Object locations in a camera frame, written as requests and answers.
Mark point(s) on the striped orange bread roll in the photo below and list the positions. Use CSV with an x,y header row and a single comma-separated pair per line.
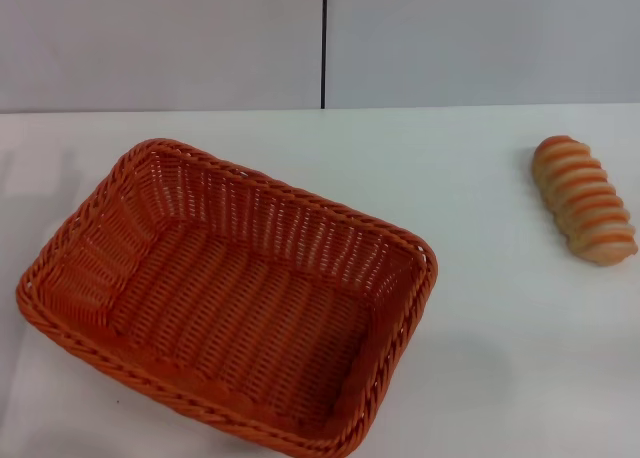
x,y
582,203

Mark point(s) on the orange woven plastic basket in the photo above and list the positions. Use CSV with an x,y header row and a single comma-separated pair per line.
x,y
240,303

